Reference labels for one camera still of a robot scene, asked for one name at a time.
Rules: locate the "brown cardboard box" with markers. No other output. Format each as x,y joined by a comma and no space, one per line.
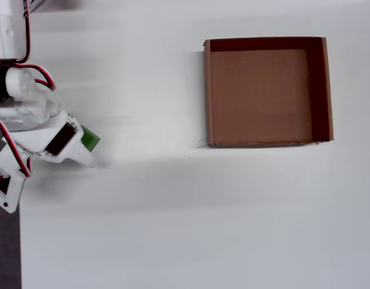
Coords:
260,96

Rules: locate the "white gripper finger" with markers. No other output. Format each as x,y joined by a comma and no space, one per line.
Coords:
84,157

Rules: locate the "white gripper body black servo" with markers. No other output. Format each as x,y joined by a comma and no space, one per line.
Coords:
59,141

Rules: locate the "green cube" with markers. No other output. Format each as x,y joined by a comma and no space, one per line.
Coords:
91,139

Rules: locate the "white wrist camera mount plate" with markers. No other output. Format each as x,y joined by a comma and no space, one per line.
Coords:
13,192

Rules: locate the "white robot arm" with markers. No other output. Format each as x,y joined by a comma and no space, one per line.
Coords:
4,30

